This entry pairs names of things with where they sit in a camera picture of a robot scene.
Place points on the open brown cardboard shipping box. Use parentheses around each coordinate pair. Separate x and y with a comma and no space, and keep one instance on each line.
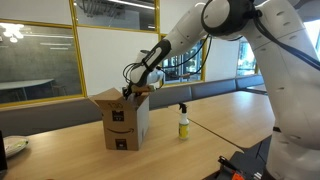
(121,133)

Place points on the white yellow-label spray bottle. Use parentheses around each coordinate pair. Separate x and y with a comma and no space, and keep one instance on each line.
(184,130)

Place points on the black orange clamp mount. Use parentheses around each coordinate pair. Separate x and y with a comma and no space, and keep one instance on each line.
(230,166)

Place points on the grey upholstered bench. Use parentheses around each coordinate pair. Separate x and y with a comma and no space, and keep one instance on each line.
(50,116)

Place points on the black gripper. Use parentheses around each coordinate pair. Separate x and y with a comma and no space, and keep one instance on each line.
(127,91)

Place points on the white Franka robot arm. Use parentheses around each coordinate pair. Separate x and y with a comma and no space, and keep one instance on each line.
(293,100)

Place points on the long white meeting table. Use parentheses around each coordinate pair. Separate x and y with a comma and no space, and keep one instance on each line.
(26,83)

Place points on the dark wooden stool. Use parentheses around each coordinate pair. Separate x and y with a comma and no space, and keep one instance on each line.
(59,87)

